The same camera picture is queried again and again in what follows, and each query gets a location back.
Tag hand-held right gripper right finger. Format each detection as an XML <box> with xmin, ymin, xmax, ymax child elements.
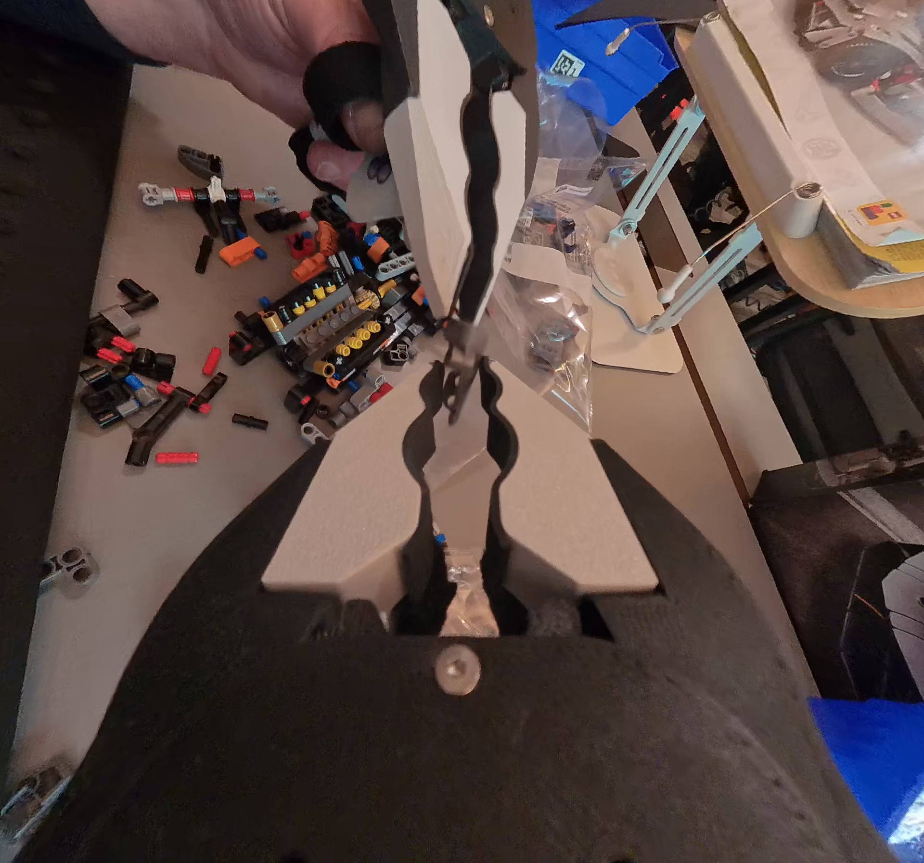
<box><xmin>479</xmin><ymin>359</ymin><xmax>661</xmax><ymax>635</ymax></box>

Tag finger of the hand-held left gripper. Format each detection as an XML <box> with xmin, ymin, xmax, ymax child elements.
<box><xmin>381</xmin><ymin>0</ymin><xmax>479</xmax><ymax>320</ymax></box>
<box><xmin>455</xmin><ymin>86</ymin><xmax>533</xmax><ymax>326</ymax></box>

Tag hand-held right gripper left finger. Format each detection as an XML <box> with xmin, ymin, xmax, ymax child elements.
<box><xmin>260</xmin><ymin>361</ymin><xmax>446</xmax><ymax>635</ymax></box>

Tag clear bag with white strip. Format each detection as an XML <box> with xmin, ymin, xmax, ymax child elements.
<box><xmin>491</xmin><ymin>178</ymin><xmax>602</xmax><ymax>432</ymax></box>

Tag grey connector with black axle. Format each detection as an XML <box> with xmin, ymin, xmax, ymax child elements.
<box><xmin>440</xmin><ymin>319</ymin><xmax>484</xmax><ymax>426</ymax></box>

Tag lego chassis with yellow connectors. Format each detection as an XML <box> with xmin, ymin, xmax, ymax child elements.
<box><xmin>229</xmin><ymin>276</ymin><xmax>439</xmax><ymax>382</ymax></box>

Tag pile of loose lego pieces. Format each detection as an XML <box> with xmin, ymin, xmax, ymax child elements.
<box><xmin>0</xmin><ymin>143</ymin><xmax>443</xmax><ymax>839</ymax></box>

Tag lego instruction booklet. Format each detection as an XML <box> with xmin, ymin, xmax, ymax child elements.
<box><xmin>641</xmin><ymin>0</ymin><xmax>924</xmax><ymax>292</ymax></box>

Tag person's left hand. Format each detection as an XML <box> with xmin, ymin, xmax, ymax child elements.
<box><xmin>58</xmin><ymin>0</ymin><xmax>391</xmax><ymax>184</ymax></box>

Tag small clear bag blue pieces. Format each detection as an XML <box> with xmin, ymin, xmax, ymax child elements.
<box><xmin>522</xmin><ymin>183</ymin><xmax>602</xmax><ymax>259</ymax></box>

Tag blue bin with printed tag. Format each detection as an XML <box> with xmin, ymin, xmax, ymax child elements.
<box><xmin>514</xmin><ymin>0</ymin><xmax>681</xmax><ymax>126</ymax></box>

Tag small flat clear bag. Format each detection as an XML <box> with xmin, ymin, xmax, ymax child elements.
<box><xmin>436</xmin><ymin>542</ymin><xmax>501</xmax><ymax>637</ymax></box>

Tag white book stand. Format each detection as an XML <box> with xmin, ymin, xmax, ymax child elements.
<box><xmin>554</xmin><ymin>0</ymin><xmax>924</xmax><ymax>378</ymax></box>

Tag black perforated foam pad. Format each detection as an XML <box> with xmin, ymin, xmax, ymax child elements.
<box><xmin>0</xmin><ymin>22</ymin><xmax>136</xmax><ymax>779</ymax></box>

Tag blue plastic bin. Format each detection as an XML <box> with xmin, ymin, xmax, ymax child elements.
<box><xmin>807</xmin><ymin>696</ymin><xmax>924</xmax><ymax>863</ymax></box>

